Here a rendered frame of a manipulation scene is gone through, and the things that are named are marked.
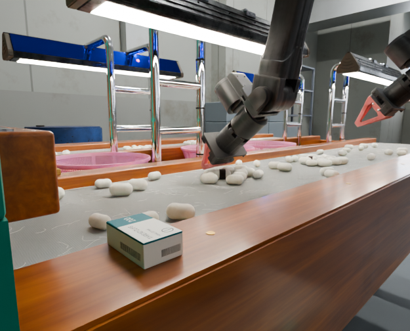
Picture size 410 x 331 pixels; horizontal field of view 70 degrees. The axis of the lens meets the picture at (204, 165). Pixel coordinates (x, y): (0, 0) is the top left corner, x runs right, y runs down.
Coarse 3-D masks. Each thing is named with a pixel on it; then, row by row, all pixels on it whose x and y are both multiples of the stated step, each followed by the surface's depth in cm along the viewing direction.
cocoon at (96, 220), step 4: (92, 216) 35; (96, 216) 35; (100, 216) 34; (104, 216) 34; (108, 216) 35; (92, 220) 35; (96, 220) 34; (100, 220) 34; (104, 220) 34; (108, 220) 34; (92, 224) 35; (96, 224) 34; (100, 224) 34; (104, 224) 34; (100, 228) 34; (104, 228) 34
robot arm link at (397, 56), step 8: (408, 32) 66; (400, 40) 66; (408, 40) 65; (392, 48) 67; (400, 48) 66; (408, 48) 65; (392, 56) 68; (400, 56) 66; (408, 56) 65; (400, 64) 67
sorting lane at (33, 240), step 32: (352, 160) 93; (384, 160) 93; (96, 192) 52; (160, 192) 52; (192, 192) 52; (224, 192) 52; (256, 192) 52; (32, 224) 37; (64, 224) 37; (32, 256) 28
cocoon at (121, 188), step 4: (112, 184) 50; (116, 184) 50; (120, 184) 50; (124, 184) 50; (128, 184) 50; (112, 188) 49; (116, 188) 49; (120, 188) 49; (124, 188) 49; (128, 188) 49; (132, 188) 50; (112, 192) 49; (116, 192) 49; (120, 192) 49; (124, 192) 49; (128, 192) 50
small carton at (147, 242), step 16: (112, 224) 24; (128, 224) 24; (144, 224) 24; (160, 224) 24; (112, 240) 24; (128, 240) 22; (144, 240) 21; (160, 240) 21; (176, 240) 22; (128, 256) 22; (144, 256) 20; (160, 256) 21; (176, 256) 22
